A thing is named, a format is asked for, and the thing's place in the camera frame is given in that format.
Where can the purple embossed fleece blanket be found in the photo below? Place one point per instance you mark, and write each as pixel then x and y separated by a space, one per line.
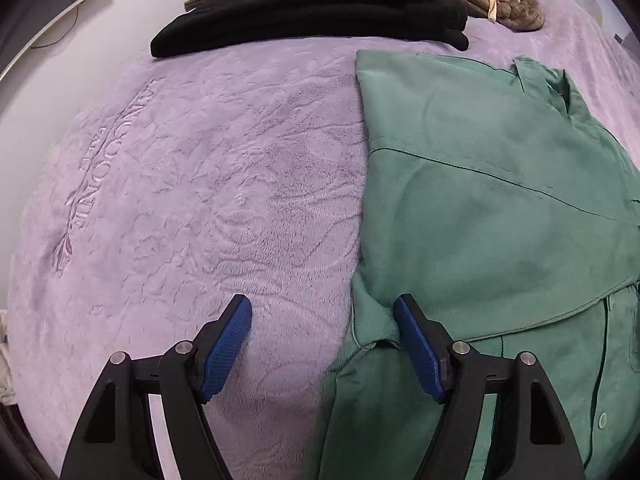
pixel 210 185

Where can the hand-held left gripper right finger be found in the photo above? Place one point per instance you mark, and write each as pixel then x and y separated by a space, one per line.
pixel 417 345

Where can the green button shirt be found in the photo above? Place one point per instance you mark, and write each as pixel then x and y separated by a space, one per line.
pixel 490 220

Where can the white cloth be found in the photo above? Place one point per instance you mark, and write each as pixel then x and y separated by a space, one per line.
pixel 6 360

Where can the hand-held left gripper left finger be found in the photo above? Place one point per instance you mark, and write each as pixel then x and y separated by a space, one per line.
pixel 227 342

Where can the folded black clothes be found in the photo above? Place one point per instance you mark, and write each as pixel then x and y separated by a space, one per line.
pixel 320 10

